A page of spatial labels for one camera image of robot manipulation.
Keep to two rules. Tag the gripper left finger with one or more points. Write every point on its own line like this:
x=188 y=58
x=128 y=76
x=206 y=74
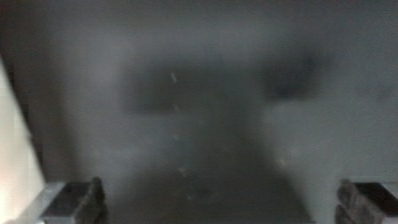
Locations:
x=76 y=205

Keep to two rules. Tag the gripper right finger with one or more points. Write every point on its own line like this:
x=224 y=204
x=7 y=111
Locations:
x=366 y=203

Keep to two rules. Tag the white front drawer box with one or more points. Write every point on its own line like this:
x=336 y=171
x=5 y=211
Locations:
x=19 y=175

